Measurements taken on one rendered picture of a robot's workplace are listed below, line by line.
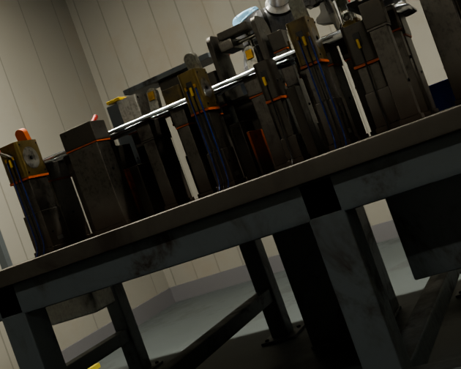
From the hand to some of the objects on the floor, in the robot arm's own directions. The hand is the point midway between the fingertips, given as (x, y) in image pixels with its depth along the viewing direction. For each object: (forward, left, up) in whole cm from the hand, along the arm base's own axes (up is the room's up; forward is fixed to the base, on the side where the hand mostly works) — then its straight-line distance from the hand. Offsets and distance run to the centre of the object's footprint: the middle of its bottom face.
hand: (339, 25), depth 202 cm
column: (-66, -48, -102) cm, 131 cm away
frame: (-9, -44, -102) cm, 112 cm away
